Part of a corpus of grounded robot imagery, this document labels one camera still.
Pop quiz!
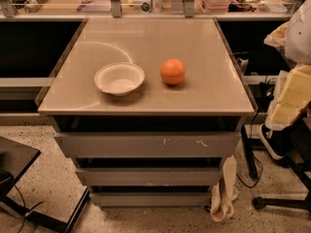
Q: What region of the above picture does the grey drawer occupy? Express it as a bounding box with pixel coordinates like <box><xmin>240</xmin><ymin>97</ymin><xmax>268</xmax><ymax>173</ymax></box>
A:
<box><xmin>89</xmin><ymin>192</ymin><xmax>211</xmax><ymax>207</ymax></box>
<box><xmin>54</xmin><ymin>132</ymin><xmax>241</xmax><ymax>158</ymax></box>
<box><xmin>76</xmin><ymin>168</ymin><xmax>222</xmax><ymax>186</ymax></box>

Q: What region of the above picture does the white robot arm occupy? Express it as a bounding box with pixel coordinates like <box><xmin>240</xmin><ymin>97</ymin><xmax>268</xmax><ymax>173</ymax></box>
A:
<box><xmin>264</xmin><ymin>0</ymin><xmax>311</xmax><ymax>131</ymax></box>

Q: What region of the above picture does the grey drawer cabinet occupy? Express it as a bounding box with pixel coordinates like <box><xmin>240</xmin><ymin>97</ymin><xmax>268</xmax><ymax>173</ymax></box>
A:
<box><xmin>37</xmin><ymin>18</ymin><xmax>256</xmax><ymax>194</ymax></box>

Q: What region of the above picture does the grey top drawer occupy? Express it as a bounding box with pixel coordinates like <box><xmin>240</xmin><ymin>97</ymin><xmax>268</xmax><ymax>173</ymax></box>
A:
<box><xmin>54</xmin><ymin>132</ymin><xmax>241</xmax><ymax>158</ymax></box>

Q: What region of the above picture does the grey bottom drawer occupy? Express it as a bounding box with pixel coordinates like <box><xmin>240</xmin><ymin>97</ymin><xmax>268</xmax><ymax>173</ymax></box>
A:
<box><xmin>89</xmin><ymin>192</ymin><xmax>211</xmax><ymax>207</ymax></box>

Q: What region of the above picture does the orange ball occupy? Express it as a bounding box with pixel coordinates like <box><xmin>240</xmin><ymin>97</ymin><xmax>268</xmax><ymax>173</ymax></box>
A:
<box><xmin>160</xmin><ymin>58</ymin><xmax>186</xmax><ymax>85</ymax></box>

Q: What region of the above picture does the white paper bowl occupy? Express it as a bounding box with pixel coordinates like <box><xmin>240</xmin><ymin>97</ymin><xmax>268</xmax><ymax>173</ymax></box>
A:
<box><xmin>94</xmin><ymin>62</ymin><xmax>145</xmax><ymax>96</ymax></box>

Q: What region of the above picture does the white cloth bag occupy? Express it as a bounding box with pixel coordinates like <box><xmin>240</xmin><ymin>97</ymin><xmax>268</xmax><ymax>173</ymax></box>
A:
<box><xmin>210</xmin><ymin>156</ymin><xmax>239</xmax><ymax>222</ymax></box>

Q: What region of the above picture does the black sneaker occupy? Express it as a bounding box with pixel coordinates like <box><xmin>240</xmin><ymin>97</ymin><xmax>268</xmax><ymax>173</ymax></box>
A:
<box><xmin>259</xmin><ymin>124</ymin><xmax>286</xmax><ymax>160</ymax></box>

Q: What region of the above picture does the black side table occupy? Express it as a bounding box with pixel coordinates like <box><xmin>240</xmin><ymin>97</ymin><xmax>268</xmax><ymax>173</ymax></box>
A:
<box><xmin>0</xmin><ymin>137</ymin><xmax>89</xmax><ymax>233</ymax></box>

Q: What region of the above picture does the black chair base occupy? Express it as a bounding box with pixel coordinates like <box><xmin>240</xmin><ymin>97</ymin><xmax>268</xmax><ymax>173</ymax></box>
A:
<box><xmin>252</xmin><ymin>116</ymin><xmax>311</xmax><ymax>212</ymax></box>

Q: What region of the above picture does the black floor cable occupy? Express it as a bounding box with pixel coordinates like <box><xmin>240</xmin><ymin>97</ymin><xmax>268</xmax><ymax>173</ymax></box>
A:
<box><xmin>236</xmin><ymin>107</ymin><xmax>264</xmax><ymax>189</ymax></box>

